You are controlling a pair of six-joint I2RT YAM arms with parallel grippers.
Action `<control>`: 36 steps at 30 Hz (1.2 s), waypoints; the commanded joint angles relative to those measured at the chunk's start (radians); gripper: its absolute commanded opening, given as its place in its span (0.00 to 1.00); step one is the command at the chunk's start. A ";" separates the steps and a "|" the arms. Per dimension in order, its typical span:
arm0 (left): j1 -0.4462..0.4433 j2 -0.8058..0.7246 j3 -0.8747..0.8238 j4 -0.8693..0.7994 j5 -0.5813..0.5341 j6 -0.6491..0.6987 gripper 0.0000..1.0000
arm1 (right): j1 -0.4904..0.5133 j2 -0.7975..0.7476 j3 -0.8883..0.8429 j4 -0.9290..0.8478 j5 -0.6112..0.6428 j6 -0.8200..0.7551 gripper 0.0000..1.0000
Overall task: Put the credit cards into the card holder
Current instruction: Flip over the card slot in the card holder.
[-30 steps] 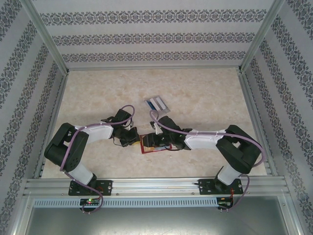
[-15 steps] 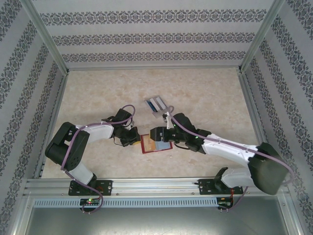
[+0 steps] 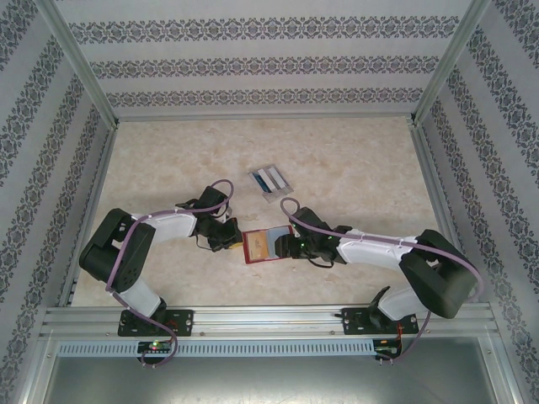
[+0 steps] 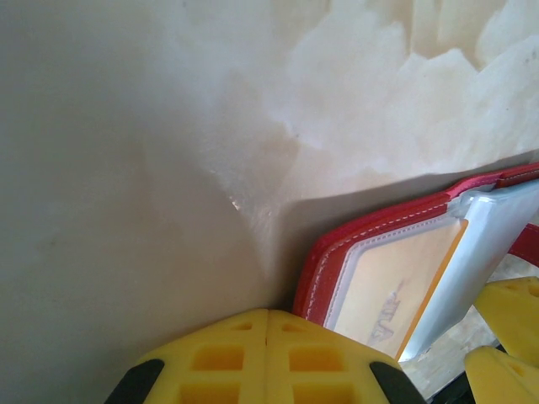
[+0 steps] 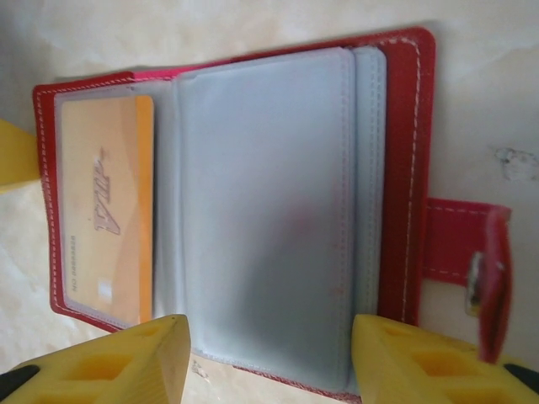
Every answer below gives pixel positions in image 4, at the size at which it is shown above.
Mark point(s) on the red leather card holder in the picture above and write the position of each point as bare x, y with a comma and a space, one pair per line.
320, 261

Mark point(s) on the orange credit card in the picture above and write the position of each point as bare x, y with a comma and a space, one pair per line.
400, 273

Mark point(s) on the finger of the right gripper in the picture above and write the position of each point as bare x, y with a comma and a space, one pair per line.
501, 379
513, 311

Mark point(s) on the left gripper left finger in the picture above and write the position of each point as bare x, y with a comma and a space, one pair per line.
219, 362

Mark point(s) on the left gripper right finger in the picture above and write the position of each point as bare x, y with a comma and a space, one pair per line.
320, 366

